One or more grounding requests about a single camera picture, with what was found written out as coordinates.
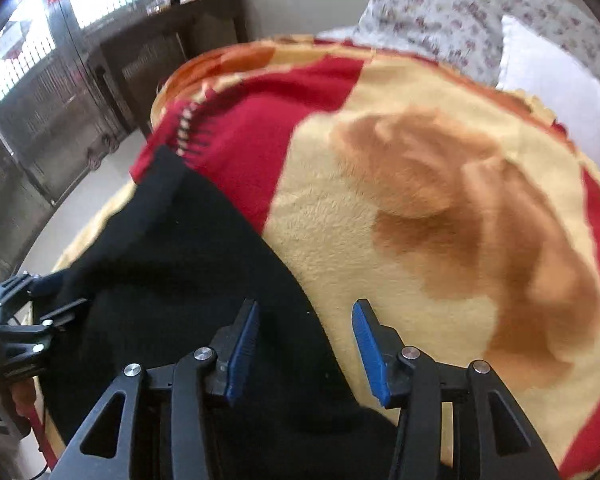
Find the black pants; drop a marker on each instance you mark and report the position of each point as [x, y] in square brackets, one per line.
[180, 270]

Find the clear plastic box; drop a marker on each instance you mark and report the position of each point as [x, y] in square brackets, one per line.
[159, 6]

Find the metal door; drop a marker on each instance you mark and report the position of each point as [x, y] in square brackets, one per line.
[45, 130]

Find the red and yellow printed blanket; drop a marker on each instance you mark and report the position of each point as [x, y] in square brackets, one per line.
[430, 210]

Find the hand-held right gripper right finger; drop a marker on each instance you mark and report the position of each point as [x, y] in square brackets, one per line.
[370, 350]

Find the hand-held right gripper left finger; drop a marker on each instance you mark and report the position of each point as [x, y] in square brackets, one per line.
[242, 355]

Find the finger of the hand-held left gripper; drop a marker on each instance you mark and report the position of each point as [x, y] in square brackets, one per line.
[42, 284]
[60, 312]

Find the white pillow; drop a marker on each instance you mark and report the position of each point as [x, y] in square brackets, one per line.
[550, 80]

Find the dark wooden table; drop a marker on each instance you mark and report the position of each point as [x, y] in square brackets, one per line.
[150, 55]

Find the large floral pillow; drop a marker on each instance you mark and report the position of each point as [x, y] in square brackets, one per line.
[555, 10]

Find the small floral pillow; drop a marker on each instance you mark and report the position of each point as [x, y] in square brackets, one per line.
[420, 15]

